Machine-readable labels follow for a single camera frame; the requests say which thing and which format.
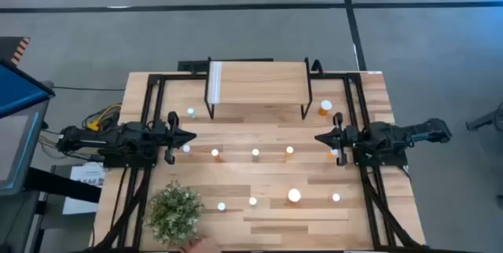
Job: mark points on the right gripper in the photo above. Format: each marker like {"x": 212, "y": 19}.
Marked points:
{"x": 349, "y": 139}

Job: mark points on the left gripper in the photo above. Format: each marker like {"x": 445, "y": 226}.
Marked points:
{"x": 172, "y": 139}

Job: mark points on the pink pill bottle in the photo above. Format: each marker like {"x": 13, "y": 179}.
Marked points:
{"x": 186, "y": 149}
{"x": 335, "y": 197}
{"x": 221, "y": 206}

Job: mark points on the small orange pill bottle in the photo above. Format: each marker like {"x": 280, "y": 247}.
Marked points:
{"x": 333, "y": 152}
{"x": 215, "y": 152}
{"x": 289, "y": 150}

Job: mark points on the small clear plastic bottle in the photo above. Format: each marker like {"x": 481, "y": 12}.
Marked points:
{"x": 191, "y": 111}

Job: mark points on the large orange pill bottle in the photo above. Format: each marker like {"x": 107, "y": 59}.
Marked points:
{"x": 294, "y": 195}
{"x": 325, "y": 106}

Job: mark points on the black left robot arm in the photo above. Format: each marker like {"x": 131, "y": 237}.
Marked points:
{"x": 118, "y": 139}

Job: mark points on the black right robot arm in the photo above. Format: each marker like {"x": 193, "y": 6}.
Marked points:
{"x": 393, "y": 135}

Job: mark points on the wooden shelf with black legs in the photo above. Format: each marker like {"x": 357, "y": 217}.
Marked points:
{"x": 259, "y": 84}

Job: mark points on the black clamp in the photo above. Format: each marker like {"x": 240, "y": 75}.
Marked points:
{"x": 316, "y": 66}

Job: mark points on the artificial green plant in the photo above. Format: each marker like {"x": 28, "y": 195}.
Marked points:
{"x": 175, "y": 213}

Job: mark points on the white paper sign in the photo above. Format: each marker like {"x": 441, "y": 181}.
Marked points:
{"x": 88, "y": 174}

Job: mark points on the black cart beam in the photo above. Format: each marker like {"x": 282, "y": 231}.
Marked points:
{"x": 59, "y": 184}

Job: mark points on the black stand leg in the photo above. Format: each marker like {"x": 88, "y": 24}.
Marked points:
{"x": 485, "y": 121}

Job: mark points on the blue display screen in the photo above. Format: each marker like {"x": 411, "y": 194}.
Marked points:
{"x": 19, "y": 88}

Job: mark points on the hazard-striped black floor mat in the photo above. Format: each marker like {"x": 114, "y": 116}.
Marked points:
{"x": 9, "y": 48}

